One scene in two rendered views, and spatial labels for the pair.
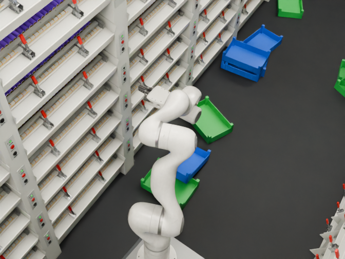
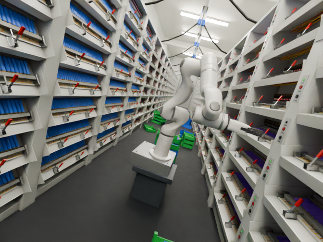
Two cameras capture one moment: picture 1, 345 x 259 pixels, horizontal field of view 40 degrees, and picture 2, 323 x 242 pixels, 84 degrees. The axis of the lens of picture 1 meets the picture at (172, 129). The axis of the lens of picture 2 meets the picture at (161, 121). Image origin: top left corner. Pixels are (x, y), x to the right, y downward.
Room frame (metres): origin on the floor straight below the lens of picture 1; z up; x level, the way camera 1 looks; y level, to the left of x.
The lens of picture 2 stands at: (2.16, -0.61, 0.89)
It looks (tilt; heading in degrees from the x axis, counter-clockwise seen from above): 10 degrees down; 156
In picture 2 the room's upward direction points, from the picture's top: 16 degrees clockwise
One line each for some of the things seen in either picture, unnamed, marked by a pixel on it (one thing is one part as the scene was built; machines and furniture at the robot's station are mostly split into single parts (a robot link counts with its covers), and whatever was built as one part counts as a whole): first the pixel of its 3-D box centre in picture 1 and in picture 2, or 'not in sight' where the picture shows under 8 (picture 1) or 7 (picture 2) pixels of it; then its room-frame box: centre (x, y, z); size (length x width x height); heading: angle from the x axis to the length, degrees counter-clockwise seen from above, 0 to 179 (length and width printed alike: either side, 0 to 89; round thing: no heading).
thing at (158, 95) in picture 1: (160, 98); (235, 126); (1.51, 0.07, 0.82); 0.11 x 0.10 x 0.07; 60
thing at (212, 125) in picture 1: (207, 119); not in sight; (2.03, -0.24, 0.04); 0.30 x 0.20 x 0.08; 36
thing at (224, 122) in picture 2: not in sight; (222, 122); (1.48, 0.01, 0.82); 0.09 x 0.03 x 0.08; 150
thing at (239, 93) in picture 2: not in sight; (232, 108); (0.44, 1.03, 0.91); 0.20 x 0.09 x 1.81; 61
